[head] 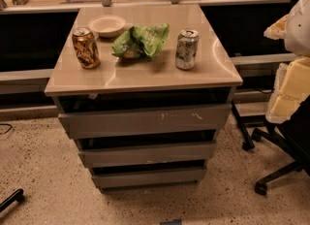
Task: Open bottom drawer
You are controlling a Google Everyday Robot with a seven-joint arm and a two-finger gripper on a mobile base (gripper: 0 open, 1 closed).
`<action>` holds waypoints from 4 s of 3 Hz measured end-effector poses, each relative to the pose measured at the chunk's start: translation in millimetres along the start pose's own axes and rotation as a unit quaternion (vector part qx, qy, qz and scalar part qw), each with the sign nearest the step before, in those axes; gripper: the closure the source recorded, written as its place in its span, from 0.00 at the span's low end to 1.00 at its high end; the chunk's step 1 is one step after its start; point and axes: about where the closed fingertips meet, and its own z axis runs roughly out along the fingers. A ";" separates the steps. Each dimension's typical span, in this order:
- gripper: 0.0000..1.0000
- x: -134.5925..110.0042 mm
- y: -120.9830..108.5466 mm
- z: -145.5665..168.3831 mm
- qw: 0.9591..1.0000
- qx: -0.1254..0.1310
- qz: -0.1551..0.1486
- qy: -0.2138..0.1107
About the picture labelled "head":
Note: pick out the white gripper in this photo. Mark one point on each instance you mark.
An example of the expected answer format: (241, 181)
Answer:
(298, 31)

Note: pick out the grey bottom drawer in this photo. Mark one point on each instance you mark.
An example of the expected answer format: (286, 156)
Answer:
(149, 178)

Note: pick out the grey drawer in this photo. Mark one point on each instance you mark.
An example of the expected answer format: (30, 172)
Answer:
(149, 178)
(83, 125)
(147, 154)

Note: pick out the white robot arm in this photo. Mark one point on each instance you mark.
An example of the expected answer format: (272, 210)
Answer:
(297, 38)

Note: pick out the grey top drawer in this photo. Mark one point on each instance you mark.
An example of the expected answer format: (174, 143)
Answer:
(83, 125)

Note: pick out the grey drawer cabinet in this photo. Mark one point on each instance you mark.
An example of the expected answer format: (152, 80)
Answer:
(118, 85)

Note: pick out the grey middle drawer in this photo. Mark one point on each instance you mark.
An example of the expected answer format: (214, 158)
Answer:
(147, 154)

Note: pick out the white green soda can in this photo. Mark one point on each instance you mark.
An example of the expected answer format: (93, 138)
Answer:
(186, 49)

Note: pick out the black office chair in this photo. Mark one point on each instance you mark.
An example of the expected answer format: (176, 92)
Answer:
(292, 136)

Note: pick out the black metal desk leg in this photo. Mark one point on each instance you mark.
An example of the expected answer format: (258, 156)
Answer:
(247, 144)

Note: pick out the green chip bag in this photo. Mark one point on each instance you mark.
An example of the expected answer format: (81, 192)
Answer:
(141, 42)

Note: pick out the white paper bowl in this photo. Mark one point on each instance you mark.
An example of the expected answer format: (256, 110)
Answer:
(107, 26)

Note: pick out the orange soda can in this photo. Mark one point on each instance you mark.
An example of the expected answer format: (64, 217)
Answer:
(86, 48)

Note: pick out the black chair leg left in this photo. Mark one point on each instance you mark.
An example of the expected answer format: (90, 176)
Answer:
(17, 196)

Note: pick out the long desk with rail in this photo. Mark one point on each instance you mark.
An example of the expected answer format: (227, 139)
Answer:
(238, 23)

